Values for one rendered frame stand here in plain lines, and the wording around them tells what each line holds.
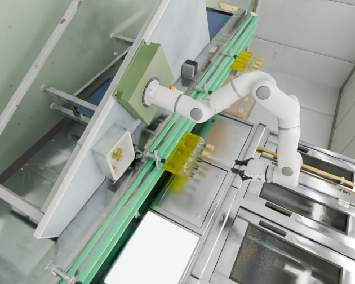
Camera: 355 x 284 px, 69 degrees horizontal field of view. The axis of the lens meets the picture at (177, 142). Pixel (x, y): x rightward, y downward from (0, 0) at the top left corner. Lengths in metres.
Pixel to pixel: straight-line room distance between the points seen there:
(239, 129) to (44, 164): 1.35
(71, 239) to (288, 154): 1.01
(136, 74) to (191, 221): 0.82
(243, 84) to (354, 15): 6.12
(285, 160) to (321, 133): 5.46
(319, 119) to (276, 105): 5.86
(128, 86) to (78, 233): 0.70
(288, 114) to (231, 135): 0.88
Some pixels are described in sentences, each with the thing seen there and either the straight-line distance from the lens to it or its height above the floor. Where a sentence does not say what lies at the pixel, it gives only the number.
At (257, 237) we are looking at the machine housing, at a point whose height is 1.58.
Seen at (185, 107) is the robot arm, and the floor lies 1.05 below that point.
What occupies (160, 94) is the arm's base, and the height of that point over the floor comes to 0.91.
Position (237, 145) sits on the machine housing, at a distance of 1.82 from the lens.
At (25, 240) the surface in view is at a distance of 1.66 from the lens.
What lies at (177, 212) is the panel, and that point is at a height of 1.13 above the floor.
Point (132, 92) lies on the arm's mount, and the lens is 1.14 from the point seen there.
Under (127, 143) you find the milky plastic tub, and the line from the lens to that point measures 1.31.
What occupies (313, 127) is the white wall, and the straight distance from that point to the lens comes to 6.61.
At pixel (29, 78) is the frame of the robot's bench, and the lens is 1.60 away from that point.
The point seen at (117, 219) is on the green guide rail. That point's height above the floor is 0.93.
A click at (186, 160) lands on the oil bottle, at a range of 1.47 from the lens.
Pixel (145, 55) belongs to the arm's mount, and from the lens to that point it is 1.22.
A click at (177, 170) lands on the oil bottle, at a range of 1.44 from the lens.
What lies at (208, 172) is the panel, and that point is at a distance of 1.62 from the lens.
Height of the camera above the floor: 1.41
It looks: 17 degrees down
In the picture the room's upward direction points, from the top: 113 degrees clockwise
